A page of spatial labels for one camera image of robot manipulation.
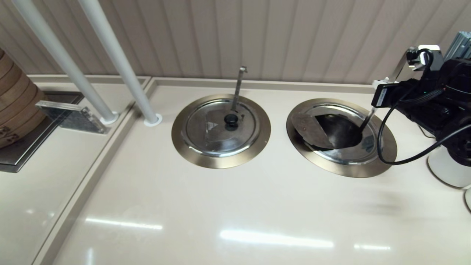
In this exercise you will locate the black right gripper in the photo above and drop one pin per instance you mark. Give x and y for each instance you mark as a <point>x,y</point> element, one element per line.
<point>417,95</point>

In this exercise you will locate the steel pot lid black knob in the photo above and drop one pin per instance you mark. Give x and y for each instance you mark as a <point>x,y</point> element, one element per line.
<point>206,140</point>
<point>311,130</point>

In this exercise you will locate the white round canister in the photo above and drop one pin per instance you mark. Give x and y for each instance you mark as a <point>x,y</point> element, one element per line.
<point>445,173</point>

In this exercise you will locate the white dish rim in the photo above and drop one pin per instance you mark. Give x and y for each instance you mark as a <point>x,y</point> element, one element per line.
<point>468,198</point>

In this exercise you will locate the thick white support pole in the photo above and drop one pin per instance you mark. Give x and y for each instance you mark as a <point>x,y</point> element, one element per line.
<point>122,62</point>

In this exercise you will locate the clear acrylic sign block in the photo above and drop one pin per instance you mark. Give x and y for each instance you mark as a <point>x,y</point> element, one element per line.
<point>75,118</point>

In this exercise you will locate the thin white support pole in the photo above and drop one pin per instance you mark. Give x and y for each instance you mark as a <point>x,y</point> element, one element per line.
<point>66,62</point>

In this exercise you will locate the stacked bamboo steamer baskets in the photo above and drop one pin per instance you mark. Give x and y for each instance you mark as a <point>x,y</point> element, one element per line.
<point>16,103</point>

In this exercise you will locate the dark recessed steamer tray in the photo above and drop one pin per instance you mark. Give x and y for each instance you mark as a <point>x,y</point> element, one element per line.
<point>22,154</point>

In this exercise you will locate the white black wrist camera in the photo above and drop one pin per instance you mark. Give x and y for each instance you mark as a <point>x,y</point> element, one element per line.
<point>434,59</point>

